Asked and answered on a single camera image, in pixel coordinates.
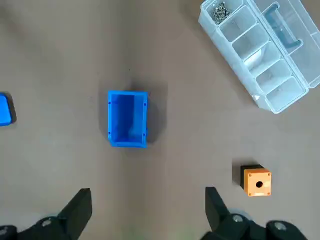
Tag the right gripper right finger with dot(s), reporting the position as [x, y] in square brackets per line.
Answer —
[225, 225]

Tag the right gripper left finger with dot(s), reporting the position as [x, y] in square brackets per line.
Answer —
[72, 215]

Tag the small blue parts tray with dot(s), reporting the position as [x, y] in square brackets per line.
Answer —
[4, 110]

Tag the orange push-button box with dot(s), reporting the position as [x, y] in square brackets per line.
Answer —
[257, 182]

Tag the blue storage box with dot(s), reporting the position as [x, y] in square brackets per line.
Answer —
[123, 117]

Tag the small white packet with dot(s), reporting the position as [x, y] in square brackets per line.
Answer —
[255, 58]

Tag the clear plastic organizer case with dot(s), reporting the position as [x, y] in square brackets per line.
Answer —
[275, 62]

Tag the heap of small screws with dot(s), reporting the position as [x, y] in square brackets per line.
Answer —
[220, 12]

